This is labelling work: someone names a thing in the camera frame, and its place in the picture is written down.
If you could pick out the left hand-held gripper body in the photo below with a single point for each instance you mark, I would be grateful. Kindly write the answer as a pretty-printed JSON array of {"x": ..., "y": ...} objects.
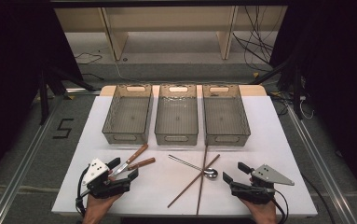
[{"x": 104, "y": 186}]

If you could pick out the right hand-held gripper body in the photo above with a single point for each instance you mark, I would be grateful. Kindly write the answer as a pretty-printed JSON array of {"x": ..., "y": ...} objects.
[{"x": 254, "y": 193}]

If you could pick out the metal spoon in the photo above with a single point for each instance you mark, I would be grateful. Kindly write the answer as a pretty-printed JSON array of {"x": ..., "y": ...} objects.
[{"x": 211, "y": 173}]

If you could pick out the brown chopstick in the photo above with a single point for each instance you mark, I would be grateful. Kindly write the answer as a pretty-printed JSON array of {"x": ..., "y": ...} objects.
[
  {"x": 185, "y": 189},
  {"x": 199, "y": 199}
]

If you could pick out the smoky clear plastic bin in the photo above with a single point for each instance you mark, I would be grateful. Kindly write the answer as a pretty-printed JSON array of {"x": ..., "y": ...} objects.
[
  {"x": 226, "y": 121},
  {"x": 129, "y": 118},
  {"x": 176, "y": 121}
]

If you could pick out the person's right hand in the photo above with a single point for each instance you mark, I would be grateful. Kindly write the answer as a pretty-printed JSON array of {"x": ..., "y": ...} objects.
[{"x": 264, "y": 214}]

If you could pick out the person's left hand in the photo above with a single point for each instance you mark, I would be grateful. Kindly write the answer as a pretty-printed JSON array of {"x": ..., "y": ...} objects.
[{"x": 97, "y": 210}]

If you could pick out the white table cover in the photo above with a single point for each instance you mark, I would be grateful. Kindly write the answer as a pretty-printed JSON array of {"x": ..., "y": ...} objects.
[{"x": 167, "y": 193}]

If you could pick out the black stand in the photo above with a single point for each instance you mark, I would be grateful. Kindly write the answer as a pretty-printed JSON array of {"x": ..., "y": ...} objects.
[
  {"x": 44, "y": 102},
  {"x": 297, "y": 93}
]

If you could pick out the dark curtain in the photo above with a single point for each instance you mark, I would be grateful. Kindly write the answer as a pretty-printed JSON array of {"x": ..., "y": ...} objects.
[
  {"x": 344, "y": 77},
  {"x": 8, "y": 77}
]

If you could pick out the light wooden shelf unit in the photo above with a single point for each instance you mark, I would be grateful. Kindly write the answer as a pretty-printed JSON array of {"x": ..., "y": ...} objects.
[{"x": 173, "y": 18}]

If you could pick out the aluminium floor rail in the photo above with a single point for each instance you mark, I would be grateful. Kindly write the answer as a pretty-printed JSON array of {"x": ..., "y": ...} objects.
[
  {"x": 326, "y": 175},
  {"x": 83, "y": 91},
  {"x": 16, "y": 180}
]

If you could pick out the black frame bar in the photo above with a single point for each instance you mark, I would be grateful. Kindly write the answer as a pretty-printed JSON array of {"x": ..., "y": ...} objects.
[{"x": 167, "y": 3}]

